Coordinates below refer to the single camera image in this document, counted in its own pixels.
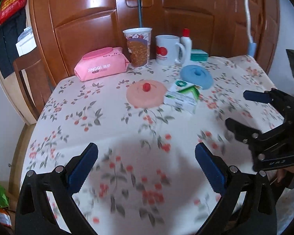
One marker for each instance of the thin upright pole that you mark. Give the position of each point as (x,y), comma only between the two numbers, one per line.
(139,5)

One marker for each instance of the wooden chair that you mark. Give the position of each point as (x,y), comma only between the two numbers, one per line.
(27,78)

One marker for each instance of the white mug red print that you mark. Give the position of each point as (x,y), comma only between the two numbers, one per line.
(165,51)

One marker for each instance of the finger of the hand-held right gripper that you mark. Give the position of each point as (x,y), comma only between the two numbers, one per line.
(240,129)
(257,96)

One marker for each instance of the pink wet wipes pack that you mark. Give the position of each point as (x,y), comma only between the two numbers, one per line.
(100,66)

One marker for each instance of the white bottle red cap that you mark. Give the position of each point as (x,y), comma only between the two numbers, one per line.
(187,45)

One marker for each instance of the teal box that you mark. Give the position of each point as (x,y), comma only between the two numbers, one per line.
(199,55)

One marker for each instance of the pink silicone lid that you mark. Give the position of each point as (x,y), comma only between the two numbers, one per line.
(142,98)

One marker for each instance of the red hanging bag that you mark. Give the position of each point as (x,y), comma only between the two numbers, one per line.
(12,2)

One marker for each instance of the patterned paper cup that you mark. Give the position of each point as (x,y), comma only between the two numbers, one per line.
(137,51)

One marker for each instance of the orange packet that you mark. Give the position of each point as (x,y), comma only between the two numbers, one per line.
(1,217)

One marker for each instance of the wooden wardrobe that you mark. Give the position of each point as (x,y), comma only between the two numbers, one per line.
(88,9)

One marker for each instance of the white box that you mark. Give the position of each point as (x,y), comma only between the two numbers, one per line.
(27,45)

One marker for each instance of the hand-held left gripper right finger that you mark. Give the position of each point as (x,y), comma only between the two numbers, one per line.
(210,169)

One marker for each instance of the blue silicone lid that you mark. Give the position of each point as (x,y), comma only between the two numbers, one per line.
(188,76)

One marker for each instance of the floral tablecloth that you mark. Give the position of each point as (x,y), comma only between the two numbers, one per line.
(112,117)

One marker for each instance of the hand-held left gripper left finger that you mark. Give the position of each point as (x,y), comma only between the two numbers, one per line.
(84,166)

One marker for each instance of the dark hanging clothing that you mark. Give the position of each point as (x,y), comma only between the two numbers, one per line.
(5,44)

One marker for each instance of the green and white carton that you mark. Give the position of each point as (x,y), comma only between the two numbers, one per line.
(181,98)

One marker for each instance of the person's right hand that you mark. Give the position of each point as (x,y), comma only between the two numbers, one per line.
(281,175)

